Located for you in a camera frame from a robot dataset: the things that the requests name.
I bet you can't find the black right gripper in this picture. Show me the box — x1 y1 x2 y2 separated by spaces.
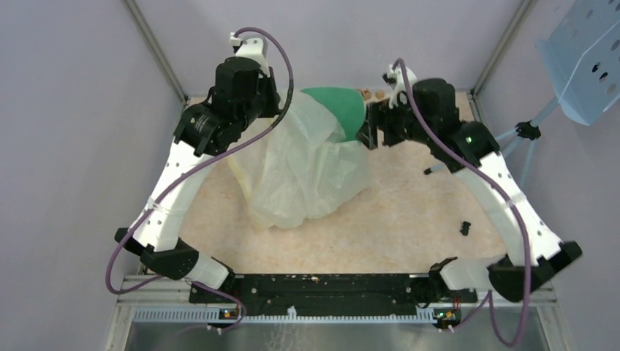
354 91 433 151

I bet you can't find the green plastic trash bin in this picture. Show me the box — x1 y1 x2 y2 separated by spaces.
301 86 366 141

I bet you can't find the translucent yellow trash bag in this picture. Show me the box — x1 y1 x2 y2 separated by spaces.
227 90 371 230

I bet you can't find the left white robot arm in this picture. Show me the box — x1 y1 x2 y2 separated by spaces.
114 56 280 302

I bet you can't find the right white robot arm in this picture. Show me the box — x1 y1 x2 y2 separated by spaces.
356 78 583 302

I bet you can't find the small black clip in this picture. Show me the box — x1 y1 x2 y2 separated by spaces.
459 221 471 236

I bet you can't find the light blue tripod stand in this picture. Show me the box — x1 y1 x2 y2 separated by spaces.
423 97 560 190

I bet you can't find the perforated light blue tray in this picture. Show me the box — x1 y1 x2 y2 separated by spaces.
537 0 619 126

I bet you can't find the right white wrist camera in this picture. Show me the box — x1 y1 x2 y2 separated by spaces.
382 66 418 109

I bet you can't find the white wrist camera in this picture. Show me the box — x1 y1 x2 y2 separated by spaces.
382 66 418 109
230 32 271 77

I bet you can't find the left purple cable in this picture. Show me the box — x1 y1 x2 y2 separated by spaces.
105 26 295 295

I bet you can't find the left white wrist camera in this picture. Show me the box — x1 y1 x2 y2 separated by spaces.
230 32 271 77

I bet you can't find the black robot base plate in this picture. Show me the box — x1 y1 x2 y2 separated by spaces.
189 273 478 318

